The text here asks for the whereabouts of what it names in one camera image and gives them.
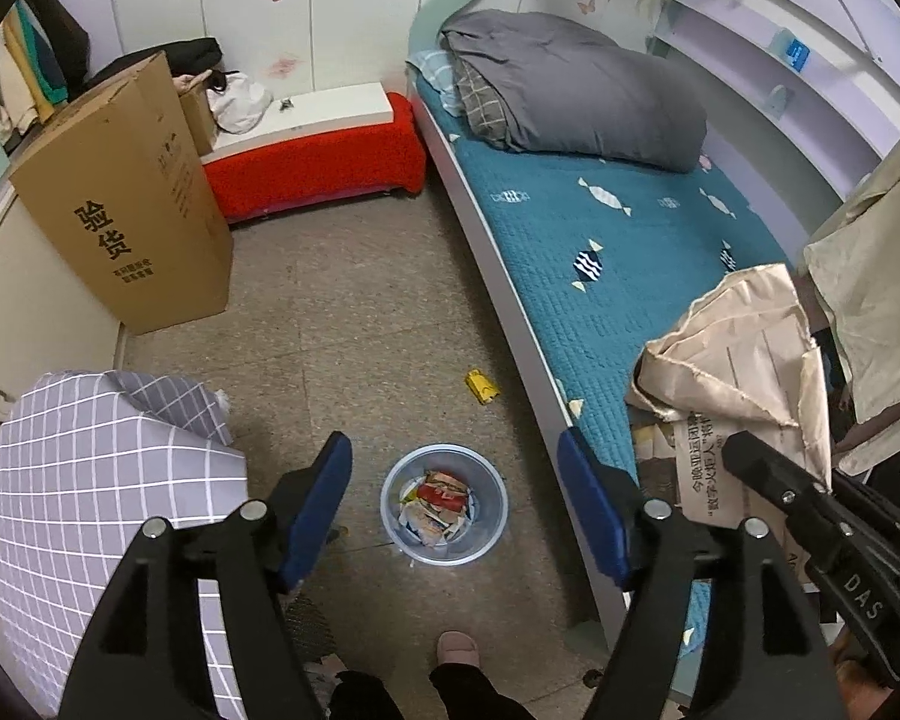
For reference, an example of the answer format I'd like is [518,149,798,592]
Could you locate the table with grey checked cloth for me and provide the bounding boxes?
[0,369,247,720]

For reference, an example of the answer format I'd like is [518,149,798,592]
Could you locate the blue plaid pillow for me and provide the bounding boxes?
[407,49,466,117]

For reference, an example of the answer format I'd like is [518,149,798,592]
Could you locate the white cabinet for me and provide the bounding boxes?
[0,180,125,451]

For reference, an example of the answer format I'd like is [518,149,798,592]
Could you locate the person's black trousers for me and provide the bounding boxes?
[326,664,541,720]

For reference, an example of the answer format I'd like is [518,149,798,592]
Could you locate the large cardboard box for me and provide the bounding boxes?
[9,51,235,336]

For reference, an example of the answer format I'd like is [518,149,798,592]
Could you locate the small cardboard box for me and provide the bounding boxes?
[180,75,217,158]

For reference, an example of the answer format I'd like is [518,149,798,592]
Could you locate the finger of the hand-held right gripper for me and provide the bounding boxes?
[832,471,900,563]
[722,431,833,541]

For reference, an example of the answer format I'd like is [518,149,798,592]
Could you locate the beige paper bag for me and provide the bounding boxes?
[626,265,833,492]

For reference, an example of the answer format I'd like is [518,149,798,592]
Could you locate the white board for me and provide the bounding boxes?
[214,82,397,158]

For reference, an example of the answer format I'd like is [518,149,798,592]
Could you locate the cream hanging shirt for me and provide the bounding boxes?
[804,109,900,477]

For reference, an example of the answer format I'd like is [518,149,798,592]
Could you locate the white crumpled cloth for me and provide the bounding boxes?
[208,75,273,134]

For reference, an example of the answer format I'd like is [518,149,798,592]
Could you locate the printed newspaper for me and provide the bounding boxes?
[634,409,822,601]

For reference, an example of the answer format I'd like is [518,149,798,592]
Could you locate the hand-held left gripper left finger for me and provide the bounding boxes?
[58,431,353,720]

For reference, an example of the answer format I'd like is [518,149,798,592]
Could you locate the black hanging coat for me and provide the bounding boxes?
[26,0,91,91]

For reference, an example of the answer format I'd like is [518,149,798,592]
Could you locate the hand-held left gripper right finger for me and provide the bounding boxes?
[556,427,848,720]

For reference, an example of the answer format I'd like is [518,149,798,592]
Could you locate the black clothing heap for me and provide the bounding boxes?
[86,37,226,91]

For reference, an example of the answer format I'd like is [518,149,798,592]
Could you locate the cream hanging jacket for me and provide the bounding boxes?
[0,37,42,140]

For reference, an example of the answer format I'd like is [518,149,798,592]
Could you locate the teal patterned bedsheet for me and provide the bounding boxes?
[412,67,818,638]

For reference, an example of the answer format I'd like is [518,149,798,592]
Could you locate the grey duvet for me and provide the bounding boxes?
[439,10,710,173]

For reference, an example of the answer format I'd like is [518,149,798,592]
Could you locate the blue plastic basin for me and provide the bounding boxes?
[380,444,509,567]

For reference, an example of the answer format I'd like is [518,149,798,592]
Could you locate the green hanging shirt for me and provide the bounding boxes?
[15,0,70,107]

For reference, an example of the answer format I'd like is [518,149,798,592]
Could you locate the pale green bunk bed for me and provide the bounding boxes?
[405,0,900,691]

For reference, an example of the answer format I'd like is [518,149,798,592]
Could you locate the yellow wrapper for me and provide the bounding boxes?
[463,369,502,406]

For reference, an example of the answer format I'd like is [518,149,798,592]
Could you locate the red covered bench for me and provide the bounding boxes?
[201,92,428,224]

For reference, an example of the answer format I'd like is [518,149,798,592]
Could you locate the pink slipper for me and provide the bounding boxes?
[435,631,481,670]

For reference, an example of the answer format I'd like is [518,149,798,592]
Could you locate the dark checked blanket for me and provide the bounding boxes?
[450,60,512,151]

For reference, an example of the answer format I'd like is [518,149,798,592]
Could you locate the pile of assorted wrappers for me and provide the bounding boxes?
[397,469,475,548]

